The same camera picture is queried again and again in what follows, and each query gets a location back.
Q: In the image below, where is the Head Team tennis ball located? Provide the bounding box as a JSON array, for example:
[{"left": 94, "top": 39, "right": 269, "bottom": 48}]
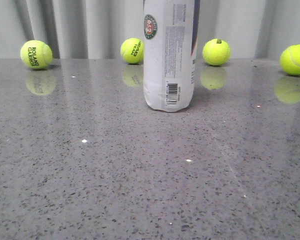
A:
[{"left": 120, "top": 38, "right": 144, "bottom": 64}]

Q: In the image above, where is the white blue tennis ball can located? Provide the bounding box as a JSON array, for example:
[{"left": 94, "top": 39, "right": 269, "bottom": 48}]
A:
[{"left": 143, "top": 0, "right": 201, "bottom": 112}]

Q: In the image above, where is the plain yellow tennis ball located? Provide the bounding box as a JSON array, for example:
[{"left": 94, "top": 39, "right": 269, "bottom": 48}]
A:
[{"left": 279, "top": 44, "right": 300, "bottom": 76}]

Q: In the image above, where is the Roland Garros tennis ball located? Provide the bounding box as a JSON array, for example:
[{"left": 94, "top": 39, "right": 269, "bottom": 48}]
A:
[{"left": 20, "top": 40, "right": 53, "bottom": 70}]

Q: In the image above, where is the grey pleated curtain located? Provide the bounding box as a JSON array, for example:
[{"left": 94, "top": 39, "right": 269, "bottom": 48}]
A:
[{"left": 0, "top": 0, "right": 300, "bottom": 59}]

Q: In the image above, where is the Wilson tennis ball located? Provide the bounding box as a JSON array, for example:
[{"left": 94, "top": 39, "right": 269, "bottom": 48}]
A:
[{"left": 202, "top": 38, "right": 231, "bottom": 66}]

